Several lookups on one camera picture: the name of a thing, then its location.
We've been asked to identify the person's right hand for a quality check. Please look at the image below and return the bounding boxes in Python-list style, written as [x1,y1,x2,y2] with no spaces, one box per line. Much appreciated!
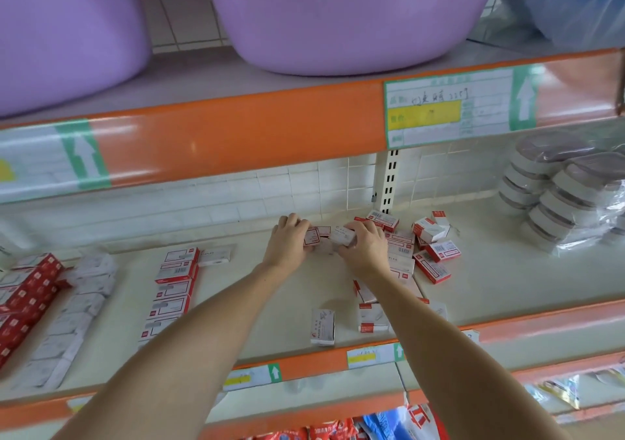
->
[337,220,393,280]

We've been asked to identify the person's left hand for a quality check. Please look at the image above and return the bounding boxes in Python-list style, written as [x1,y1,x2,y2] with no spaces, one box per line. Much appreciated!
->
[262,213,312,276]

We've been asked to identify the pile of red white boxes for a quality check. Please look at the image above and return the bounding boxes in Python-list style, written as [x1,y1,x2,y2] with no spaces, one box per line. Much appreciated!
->
[309,208,463,349]

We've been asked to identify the white shelf with orange edges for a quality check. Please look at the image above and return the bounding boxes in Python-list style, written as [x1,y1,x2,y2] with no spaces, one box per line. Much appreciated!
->
[0,44,625,440]

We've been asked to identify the person's right forearm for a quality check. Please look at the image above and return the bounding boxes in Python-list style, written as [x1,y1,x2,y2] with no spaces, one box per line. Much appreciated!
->
[363,269,568,440]

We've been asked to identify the person's left forearm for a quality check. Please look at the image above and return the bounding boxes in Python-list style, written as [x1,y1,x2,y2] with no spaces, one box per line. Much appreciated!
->
[53,259,294,440]

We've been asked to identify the white perforated shelf upright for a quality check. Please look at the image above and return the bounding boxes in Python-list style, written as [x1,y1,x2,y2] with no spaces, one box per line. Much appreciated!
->
[376,149,402,214]

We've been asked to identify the small price label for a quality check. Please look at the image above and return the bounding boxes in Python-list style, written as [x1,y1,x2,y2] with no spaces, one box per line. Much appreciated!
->
[221,362,283,393]
[346,342,406,370]
[65,394,95,415]

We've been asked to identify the large label with green arrow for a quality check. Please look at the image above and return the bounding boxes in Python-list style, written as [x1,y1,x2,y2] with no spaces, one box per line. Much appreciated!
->
[0,120,113,202]
[383,64,546,151]

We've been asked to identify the pile of large red bags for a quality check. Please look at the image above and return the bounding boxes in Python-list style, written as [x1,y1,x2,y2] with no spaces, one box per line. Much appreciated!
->
[249,402,451,440]

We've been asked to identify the stacks of wrapped containers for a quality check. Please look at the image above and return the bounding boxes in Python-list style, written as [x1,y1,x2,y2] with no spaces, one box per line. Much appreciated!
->
[497,129,625,253]

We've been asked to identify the purple plastic basin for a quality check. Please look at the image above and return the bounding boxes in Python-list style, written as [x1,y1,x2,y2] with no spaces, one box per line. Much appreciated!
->
[0,0,154,120]
[198,0,507,77]

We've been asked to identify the blue plastic bag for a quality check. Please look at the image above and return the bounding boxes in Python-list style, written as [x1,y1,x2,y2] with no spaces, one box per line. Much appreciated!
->
[496,0,625,52]

